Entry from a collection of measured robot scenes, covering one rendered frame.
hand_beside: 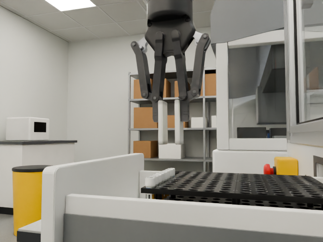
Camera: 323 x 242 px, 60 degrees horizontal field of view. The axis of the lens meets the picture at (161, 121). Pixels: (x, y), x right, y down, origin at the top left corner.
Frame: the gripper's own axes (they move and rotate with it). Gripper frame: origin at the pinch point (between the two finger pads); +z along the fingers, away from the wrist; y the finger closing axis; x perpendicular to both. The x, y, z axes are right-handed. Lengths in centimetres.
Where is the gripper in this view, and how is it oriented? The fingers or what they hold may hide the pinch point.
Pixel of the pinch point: (170, 123)
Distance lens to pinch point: 45.0
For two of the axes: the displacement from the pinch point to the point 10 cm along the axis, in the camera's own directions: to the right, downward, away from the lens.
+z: 0.1, 10.0, -0.6
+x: 2.9, 0.5, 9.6
